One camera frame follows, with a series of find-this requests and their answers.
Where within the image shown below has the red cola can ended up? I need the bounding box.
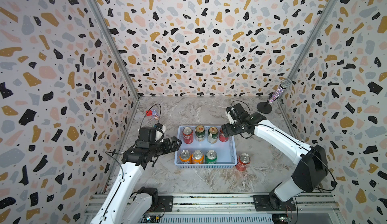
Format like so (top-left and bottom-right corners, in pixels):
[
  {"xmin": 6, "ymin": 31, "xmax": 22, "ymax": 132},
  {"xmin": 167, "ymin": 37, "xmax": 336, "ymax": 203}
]
[
  {"xmin": 218, "ymin": 128, "xmax": 229, "ymax": 142},
  {"xmin": 235, "ymin": 153, "xmax": 251, "ymax": 172},
  {"xmin": 182, "ymin": 126, "xmax": 194, "ymax": 144}
]

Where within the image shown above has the green white gold-top can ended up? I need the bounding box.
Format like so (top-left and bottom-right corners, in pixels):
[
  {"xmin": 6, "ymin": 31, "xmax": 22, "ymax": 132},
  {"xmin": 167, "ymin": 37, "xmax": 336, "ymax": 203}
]
[{"xmin": 208, "ymin": 126, "xmax": 219, "ymax": 144}]

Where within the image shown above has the green soda can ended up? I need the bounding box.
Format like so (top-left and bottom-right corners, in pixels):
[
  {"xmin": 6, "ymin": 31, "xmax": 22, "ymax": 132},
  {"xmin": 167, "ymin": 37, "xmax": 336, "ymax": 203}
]
[{"xmin": 205, "ymin": 149, "xmax": 217, "ymax": 164}]

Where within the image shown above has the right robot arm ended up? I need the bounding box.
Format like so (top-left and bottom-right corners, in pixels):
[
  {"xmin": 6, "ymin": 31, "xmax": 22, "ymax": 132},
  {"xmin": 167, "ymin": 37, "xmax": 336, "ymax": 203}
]
[{"xmin": 222, "ymin": 103, "xmax": 331, "ymax": 210}]

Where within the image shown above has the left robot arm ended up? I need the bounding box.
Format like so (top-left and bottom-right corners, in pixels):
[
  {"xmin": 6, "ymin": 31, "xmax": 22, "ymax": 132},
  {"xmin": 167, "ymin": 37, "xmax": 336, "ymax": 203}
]
[{"xmin": 91, "ymin": 137, "xmax": 182, "ymax": 224}]

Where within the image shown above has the light blue plastic basket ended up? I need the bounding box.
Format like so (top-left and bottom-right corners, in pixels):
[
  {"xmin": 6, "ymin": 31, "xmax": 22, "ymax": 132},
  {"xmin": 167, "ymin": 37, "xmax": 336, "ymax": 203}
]
[{"xmin": 174, "ymin": 125, "xmax": 238, "ymax": 169}]

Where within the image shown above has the orange soda can front left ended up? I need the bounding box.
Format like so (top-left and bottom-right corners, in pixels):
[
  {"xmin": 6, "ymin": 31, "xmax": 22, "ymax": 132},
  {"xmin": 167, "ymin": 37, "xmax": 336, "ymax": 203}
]
[{"xmin": 179, "ymin": 149, "xmax": 192, "ymax": 165}]

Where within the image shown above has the orange soda can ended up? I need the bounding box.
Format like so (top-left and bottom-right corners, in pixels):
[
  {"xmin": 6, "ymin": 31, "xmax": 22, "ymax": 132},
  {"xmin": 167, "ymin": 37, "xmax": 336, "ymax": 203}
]
[
  {"xmin": 179, "ymin": 149, "xmax": 192, "ymax": 165},
  {"xmin": 191, "ymin": 149, "xmax": 204, "ymax": 164}
]

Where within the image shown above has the glitter microphone on stand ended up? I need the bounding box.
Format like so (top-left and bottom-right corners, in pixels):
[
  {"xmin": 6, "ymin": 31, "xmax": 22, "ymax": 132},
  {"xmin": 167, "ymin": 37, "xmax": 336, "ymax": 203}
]
[{"xmin": 257, "ymin": 79, "xmax": 292, "ymax": 114}]

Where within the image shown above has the small red toy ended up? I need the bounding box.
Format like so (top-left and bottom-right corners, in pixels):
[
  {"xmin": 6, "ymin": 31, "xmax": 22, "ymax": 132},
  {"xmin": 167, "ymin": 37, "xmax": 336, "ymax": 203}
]
[{"xmin": 146, "ymin": 109, "xmax": 159, "ymax": 120}]

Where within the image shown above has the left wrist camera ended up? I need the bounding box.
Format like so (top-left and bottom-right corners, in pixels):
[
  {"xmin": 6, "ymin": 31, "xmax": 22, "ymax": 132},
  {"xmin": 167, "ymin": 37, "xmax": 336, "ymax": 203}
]
[{"xmin": 136, "ymin": 123, "xmax": 166, "ymax": 144}]

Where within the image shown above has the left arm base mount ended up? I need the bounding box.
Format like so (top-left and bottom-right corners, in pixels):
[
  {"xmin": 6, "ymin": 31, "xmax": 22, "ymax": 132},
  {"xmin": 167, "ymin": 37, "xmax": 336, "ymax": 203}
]
[{"xmin": 129, "ymin": 193, "xmax": 174, "ymax": 214}]

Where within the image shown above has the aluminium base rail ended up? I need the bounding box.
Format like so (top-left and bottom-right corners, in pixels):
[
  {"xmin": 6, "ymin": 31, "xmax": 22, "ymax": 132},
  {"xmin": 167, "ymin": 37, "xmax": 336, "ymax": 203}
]
[{"xmin": 84, "ymin": 192, "xmax": 342, "ymax": 224}]

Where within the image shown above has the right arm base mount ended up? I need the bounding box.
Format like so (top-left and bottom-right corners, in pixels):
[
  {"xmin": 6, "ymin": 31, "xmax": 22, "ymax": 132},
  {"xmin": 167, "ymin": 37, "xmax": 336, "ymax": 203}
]
[{"xmin": 253, "ymin": 194, "xmax": 297, "ymax": 212}]

